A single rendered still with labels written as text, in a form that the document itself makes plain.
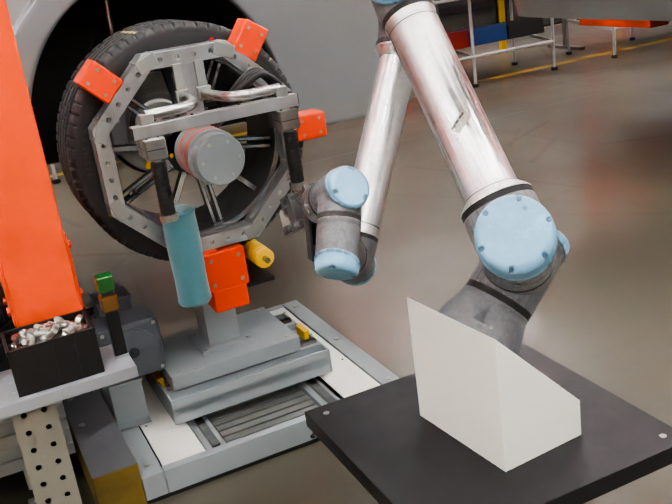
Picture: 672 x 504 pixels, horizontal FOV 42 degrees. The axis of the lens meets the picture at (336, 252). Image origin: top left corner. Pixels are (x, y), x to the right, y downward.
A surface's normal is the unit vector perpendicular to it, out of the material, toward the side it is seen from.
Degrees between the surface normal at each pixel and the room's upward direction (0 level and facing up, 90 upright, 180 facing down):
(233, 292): 90
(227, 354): 0
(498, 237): 61
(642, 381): 0
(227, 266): 90
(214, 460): 90
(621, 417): 0
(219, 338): 90
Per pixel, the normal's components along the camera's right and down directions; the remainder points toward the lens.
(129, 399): 0.43, 0.25
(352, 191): 0.40, -0.28
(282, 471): -0.13, -0.93
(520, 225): -0.20, -0.15
